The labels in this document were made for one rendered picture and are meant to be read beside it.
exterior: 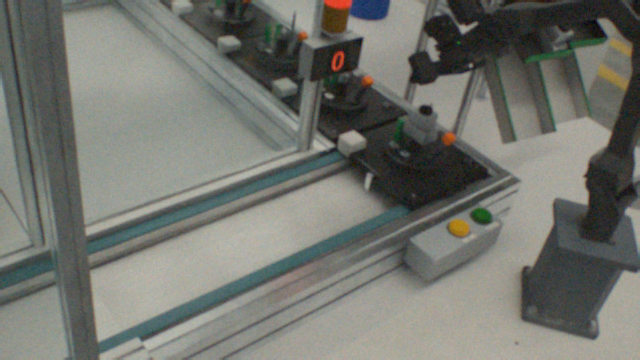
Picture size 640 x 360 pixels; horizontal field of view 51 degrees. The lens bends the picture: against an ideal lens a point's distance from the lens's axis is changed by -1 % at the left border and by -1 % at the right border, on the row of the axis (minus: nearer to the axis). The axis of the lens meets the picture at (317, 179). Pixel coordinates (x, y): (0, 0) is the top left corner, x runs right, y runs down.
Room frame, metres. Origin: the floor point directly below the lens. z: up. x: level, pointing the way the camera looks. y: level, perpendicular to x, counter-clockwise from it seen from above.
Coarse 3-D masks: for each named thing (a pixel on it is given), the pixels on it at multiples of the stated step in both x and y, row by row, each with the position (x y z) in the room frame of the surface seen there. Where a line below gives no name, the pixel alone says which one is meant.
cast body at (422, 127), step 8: (416, 112) 1.21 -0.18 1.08; (424, 112) 1.21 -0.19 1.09; (432, 112) 1.22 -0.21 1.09; (408, 120) 1.22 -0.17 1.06; (416, 120) 1.20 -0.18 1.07; (424, 120) 1.19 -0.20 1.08; (432, 120) 1.21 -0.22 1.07; (408, 128) 1.22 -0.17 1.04; (416, 128) 1.20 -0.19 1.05; (424, 128) 1.20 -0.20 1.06; (432, 128) 1.21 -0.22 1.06; (416, 136) 1.20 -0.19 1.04; (424, 136) 1.18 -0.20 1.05; (432, 136) 1.20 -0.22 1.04
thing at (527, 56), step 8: (488, 0) 1.44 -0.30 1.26; (512, 0) 1.48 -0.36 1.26; (520, 0) 1.49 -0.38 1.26; (528, 0) 1.50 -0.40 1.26; (536, 0) 1.49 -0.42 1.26; (544, 0) 1.47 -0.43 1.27; (512, 40) 1.36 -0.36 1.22; (520, 40) 1.34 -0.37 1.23; (528, 40) 1.38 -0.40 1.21; (536, 40) 1.39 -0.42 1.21; (520, 48) 1.33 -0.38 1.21; (528, 48) 1.36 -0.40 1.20; (536, 48) 1.37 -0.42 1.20; (568, 48) 1.39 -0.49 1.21; (520, 56) 1.33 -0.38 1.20; (528, 56) 1.31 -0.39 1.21; (536, 56) 1.32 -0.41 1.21; (544, 56) 1.33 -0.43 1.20; (552, 56) 1.35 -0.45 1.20; (560, 56) 1.37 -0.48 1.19
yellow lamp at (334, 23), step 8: (328, 8) 1.15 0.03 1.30; (336, 8) 1.15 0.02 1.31; (344, 8) 1.15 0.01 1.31; (328, 16) 1.15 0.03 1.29; (336, 16) 1.15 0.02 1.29; (344, 16) 1.15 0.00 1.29; (328, 24) 1.15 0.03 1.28; (336, 24) 1.15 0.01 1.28; (344, 24) 1.16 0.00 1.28; (336, 32) 1.15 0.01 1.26
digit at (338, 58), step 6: (336, 48) 1.15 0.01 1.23; (342, 48) 1.16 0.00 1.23; (330, 54) 1.14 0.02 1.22; (336, 54) 1.15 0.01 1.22; (342, 54) 1.16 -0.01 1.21; (330, 60) 1.14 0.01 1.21; (336, 60) 1.15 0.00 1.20; (342, 60) 1.16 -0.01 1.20; (330, 66) 1.14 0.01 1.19; (336, 66) 1.15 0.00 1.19; (342, 66) 1.16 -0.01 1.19; (330, 72) 1.14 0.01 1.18; (336, 72) 1.15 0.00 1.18
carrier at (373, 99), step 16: (336, 80) 1.44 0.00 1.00; (352, 80) 1.51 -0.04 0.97; (336, 96) 1.38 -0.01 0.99; (352, 96) 1.40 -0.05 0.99; (368, 96) 1.41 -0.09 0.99; (384, 96) 1.46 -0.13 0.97; (320, 112) 1.33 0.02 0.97; (336, 112) 1.33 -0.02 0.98; (352, 112) 1.34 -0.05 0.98; (368, 112) 1.37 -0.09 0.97; (384, 112) 1.38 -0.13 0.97; (400, 112) 1.39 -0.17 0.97; (320, 128) 1.27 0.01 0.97; (336, 128) 1.28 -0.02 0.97; (352, 128) 1.29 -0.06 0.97; (368, 128) 1.31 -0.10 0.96
